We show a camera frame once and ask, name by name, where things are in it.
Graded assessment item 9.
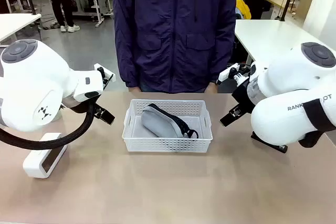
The white perforated plastic basket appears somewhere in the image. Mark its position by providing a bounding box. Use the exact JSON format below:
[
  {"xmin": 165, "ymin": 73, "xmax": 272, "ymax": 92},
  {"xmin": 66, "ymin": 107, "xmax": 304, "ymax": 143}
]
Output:
[{"xmin": 121, "ymin": 99, "xmax": 214, "ymax": 153}]

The person in purple jacket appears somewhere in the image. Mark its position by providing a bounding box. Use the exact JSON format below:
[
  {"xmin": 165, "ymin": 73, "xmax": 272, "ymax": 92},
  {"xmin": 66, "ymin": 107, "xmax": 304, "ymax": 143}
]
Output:
[{"xmin": 112, "ymin": 0, "xmax": 237, "ymax": 94}]

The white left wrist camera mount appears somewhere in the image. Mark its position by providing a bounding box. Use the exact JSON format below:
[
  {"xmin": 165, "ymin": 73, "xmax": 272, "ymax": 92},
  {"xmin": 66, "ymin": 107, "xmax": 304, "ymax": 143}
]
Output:
[{"xmin": 93, "ymin": 62, "xmax": 117, "ymax": 92}]

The person's left hand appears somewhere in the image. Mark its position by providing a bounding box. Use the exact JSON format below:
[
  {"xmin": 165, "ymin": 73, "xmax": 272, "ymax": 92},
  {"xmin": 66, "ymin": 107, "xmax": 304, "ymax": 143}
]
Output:
[{"xmin": 205, "ymin": 82, "xmax": 218, "ymax": 94}]

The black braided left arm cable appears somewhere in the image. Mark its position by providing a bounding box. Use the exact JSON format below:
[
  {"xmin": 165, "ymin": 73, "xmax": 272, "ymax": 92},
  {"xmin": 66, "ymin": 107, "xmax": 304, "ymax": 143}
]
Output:
[{"xmin": 0, "ymin": 100, "xmax": 96, "ymax": 151}]

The black strap on right arm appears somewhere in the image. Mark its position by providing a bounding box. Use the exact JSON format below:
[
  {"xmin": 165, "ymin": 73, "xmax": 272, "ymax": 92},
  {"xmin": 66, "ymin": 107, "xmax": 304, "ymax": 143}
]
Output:
[{"xmin": 298, "ymin": 98, "xmax": 336, "ymax": 149}]

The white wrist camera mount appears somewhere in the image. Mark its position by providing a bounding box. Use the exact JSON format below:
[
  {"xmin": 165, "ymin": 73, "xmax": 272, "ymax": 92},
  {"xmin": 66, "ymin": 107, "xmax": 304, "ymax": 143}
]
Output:
[
  {"xmin": 218, "ymin": 62, "xmax": 250, "ymax": 85},
  {"xmin": 93, "ymin": 62, "xmax": 117, "ymax": 92}
]

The white rectangular speaker box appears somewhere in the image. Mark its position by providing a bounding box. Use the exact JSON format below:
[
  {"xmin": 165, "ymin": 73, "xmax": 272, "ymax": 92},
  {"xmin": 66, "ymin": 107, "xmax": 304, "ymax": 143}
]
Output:
[{"xmin": 22, "ymin": 132, "xmax": 68, "ymax": 179}]

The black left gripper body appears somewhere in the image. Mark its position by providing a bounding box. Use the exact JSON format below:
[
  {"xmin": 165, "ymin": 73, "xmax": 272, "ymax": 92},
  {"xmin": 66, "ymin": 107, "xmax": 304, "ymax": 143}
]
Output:
[{"xmin": 61, "ymin": 93, "xmax": 102, "ymax": 116}]

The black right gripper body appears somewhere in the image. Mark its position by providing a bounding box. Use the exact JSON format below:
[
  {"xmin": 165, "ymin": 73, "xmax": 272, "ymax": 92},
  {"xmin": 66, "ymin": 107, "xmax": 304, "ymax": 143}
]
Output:
[{"xmin": 232, "ymin": 79, "xmax": 257, "ymax": 112}]

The yellow jacket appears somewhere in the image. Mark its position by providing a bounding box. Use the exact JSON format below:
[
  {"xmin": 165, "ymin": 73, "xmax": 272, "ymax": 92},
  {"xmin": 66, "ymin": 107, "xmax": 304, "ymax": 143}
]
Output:
[{"xmin": 235, "ymin": 0, "xmax": 252, "ymax": 20}]

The large white table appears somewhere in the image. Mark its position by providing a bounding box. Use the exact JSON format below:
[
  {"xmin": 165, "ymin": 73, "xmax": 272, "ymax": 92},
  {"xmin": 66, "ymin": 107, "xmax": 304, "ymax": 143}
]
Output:
[{"xmin": 234, "ymin": 18, "xmax": 328, "ymax": 63}]

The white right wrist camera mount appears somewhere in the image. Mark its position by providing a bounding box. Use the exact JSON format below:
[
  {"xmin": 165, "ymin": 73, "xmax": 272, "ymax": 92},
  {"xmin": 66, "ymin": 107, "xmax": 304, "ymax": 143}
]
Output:
[{"xmin": 218, "ymin": 62, "xmax": 250, "ymax": 85}]

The wooden table top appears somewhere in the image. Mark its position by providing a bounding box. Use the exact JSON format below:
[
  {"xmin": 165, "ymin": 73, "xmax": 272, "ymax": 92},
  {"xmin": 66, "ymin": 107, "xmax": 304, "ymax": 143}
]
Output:
[{"xmin": 265, "ymin": 0, "xmax": 292, "ymax": 9}]

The white side table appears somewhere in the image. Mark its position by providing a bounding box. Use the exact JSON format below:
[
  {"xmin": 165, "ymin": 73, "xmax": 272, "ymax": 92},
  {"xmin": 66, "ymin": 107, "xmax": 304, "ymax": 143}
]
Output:
[{"xmin": 0, "ymin": 13, "xmax": 43, "ymax": 43}]

